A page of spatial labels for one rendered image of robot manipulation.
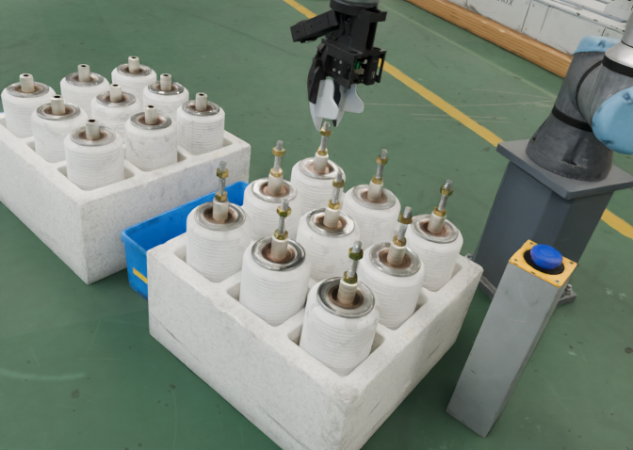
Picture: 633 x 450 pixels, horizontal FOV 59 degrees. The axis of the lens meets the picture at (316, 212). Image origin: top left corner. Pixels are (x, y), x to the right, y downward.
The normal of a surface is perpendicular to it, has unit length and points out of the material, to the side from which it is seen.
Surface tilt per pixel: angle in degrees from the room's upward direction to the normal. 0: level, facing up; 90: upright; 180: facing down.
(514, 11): 90
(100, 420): 0
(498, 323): 90
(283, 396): 90
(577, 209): 90
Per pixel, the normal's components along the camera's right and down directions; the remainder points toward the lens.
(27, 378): 0.14, -0.83
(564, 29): -0.89, 0.14
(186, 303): -0.63, 0.35
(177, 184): 0.74, 0.45
